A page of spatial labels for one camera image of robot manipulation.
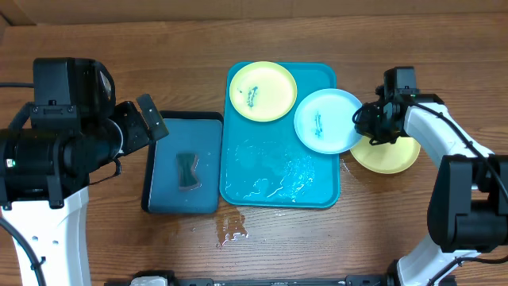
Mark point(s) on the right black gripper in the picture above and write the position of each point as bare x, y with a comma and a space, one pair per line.
367, 128

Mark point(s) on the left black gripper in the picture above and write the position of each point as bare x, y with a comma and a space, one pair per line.
141, 132

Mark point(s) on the yellow plate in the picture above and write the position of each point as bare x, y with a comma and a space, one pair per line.
263, 91
387, 158

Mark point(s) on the green and yellow sponge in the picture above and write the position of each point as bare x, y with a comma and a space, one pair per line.
187, 163

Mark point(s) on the light blue plate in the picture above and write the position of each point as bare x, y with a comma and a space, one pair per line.
323, 121

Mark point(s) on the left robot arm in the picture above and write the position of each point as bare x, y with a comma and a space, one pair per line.
73, 127

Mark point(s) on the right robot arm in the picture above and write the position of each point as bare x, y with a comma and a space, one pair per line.
467, 212

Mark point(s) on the small black water tray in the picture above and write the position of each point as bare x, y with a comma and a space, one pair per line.
189, 132

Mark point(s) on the large teal serving tray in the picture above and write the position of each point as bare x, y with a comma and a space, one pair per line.
264, 164

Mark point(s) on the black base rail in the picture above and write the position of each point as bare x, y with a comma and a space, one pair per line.
160, 277

